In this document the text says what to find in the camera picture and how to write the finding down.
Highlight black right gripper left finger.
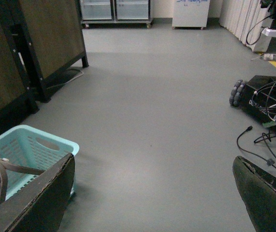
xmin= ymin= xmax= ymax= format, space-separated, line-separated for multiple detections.
xmin=0 ymin=153 xmax=75 ymax=232

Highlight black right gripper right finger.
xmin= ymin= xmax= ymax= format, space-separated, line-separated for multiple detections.
xmin=232 ymin=156 xmax=276 ymax=232

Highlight light blue plastic basket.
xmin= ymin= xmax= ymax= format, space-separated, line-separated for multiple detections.
xmin=0 ymin=125 xmax=79 ymax=200

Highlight grey omni wheel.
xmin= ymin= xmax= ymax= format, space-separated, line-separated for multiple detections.
xmin=229 ymin=80 xmax=247 ymax=107

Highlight white power strip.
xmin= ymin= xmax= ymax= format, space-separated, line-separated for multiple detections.
xmin=263 ymin=53 xmax=274 ymax=60

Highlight dark wooden shelf unit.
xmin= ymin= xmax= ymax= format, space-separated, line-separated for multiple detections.
xmin=0 ymin=0 xmax=88 ymax=134

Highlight white folding partition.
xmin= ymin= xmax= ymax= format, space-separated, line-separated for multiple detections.
xmin=219 ymin=0 xmax=272 ymax=53

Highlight glass door display cabinet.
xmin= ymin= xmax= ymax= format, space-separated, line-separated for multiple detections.
xmin=80 ymin=0 xmax=154 ymax=29

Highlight white rolling cabinet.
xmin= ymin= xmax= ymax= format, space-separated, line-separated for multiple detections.
xmin=172 ymin=0 xmax=210 ymax=30

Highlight black cable on floor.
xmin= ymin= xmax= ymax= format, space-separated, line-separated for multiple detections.
xmin=236 ymin=125 xmax=276 ymax=179

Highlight brown leather basket strap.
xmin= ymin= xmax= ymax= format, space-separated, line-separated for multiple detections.
xmin=0 ymin=151 xmax=45 ymax=207

